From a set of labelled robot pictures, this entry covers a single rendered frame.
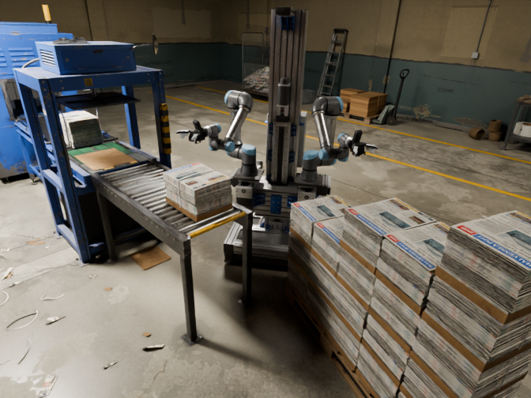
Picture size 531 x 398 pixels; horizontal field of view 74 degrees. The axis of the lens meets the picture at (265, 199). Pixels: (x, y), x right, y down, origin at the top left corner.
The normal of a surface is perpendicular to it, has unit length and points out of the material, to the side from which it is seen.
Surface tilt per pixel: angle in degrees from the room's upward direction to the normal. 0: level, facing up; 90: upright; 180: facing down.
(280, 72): 90
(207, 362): 0
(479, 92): 90
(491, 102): 90
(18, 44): 90
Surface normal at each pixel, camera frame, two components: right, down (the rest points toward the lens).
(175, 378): 0.03, -0.90
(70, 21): 0.71, 0.33
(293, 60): -0.16, 0.43
